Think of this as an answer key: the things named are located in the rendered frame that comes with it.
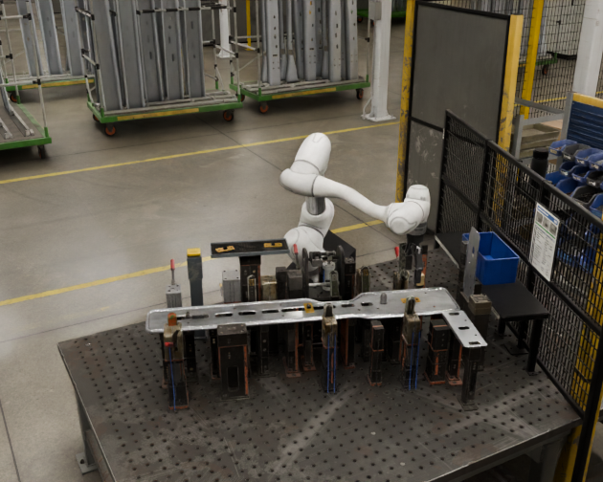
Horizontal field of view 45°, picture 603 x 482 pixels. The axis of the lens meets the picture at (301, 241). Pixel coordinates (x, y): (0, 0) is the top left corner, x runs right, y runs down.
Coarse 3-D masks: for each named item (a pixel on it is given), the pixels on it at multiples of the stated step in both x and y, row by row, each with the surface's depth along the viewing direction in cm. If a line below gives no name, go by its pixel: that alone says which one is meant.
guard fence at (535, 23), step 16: (432, 0) 582; (480, 0) 608; (544, 16) 647; (528, 48) 654; (528, 64) 658; (528, 80) 663; (528, 96) 670; (400, 112) 613; (528, 112) 677; (544, 112) 691
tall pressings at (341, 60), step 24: (264, 0) 1020; (288, 0) 1037; (312, 0) 1050; (336, 0) 1046; (264, 24) 1052; (288, 24) 1048; (312, 24) 1096; (336, 24) 1090; (264, 48) 1064; (288, 48) 1061; (312, 48) 1072; (336, 48) 1102; (264, 72) 1073; (288, 72) 1069; (312, 72) 1084; (336, 72) 1078
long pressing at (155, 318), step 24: (432, 288) 336; (168, 312) 316; (192, 312) 316; (216, 312) 316; (240, 312) 317; (288, 312) 316; (336, 312) 316; (360, 312) 316; (384, 312) 316; (432, 312) 317
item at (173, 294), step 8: (168, 288) 324; (176, 288) 324; (168, 296) 320; (176, 296) 321; (168, 304) 322; (176, 304) 323; (184, 336) 336; (184, 344) 332; (184, 352) 334; (184, 360) 335
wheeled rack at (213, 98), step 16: (80, 32) 945; (96, 48) 872; (96, 64) 880; (208, 96) 993; (224, 96) 998; (96, 112) 929; (112, 112) 919; (128, 112) 927; (144, 112) 929; (160, 112) 933; (176, 112) 942; (192, 112) 952; (224, 112) 989; (112, 128) 923
